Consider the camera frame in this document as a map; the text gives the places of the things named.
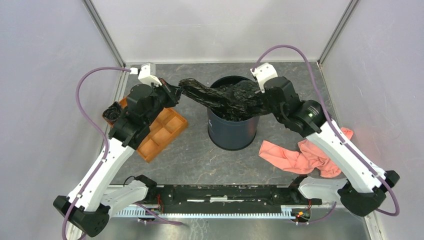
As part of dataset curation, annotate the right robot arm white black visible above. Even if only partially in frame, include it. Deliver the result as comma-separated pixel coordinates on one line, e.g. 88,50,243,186
258,76,400,217

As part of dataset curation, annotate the right aluminium corner post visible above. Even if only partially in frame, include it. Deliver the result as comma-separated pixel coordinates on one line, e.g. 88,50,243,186
317,0,360,68

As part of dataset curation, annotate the pink cloth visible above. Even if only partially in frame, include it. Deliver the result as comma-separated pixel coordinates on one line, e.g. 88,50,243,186
258,139,342,179

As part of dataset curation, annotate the aluminium corner post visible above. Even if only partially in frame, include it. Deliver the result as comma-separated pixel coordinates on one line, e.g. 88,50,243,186
82,0,126,67
317,0,360,68

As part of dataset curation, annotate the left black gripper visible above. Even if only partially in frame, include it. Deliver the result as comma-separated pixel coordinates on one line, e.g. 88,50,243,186
144,77,184,125

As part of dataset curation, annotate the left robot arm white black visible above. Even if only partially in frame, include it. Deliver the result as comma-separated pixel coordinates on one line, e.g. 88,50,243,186
53,83,183,240

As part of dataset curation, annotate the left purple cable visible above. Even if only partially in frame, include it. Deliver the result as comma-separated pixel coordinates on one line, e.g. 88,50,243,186
61,66,140,240

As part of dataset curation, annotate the white toothed cable duct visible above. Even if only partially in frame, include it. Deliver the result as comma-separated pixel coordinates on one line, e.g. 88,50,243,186
113,204,311,220

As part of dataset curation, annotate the dark blue trash bin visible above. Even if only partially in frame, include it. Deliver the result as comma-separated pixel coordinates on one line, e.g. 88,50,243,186
206,75,261,152

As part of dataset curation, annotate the purple cable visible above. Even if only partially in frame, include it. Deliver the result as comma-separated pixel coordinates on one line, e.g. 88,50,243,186
251,44,401,217
61,66,140,240

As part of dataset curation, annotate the orange compartment tray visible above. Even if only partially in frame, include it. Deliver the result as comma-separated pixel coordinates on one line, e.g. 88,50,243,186
119,107,188,163

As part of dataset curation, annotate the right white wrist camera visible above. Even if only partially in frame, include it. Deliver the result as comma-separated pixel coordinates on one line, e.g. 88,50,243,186
250,62,278,93

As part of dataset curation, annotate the black trash bag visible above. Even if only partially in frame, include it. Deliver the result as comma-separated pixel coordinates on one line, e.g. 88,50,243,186
178,78,271,122

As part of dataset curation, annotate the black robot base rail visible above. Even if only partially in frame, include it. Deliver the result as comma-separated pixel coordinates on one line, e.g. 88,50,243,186
141,184,323,214

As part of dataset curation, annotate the left aluminium corner post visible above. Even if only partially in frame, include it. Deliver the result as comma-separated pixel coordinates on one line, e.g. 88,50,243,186
82,0,126,67

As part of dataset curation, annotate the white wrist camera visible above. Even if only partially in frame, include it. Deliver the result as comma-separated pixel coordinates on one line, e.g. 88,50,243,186
137,62,162,87
250,62,278,93

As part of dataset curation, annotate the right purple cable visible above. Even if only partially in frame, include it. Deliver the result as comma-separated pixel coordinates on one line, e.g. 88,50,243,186
251,44,401,217

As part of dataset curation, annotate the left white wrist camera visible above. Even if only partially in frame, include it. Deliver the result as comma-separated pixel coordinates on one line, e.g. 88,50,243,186
137,62,162,87

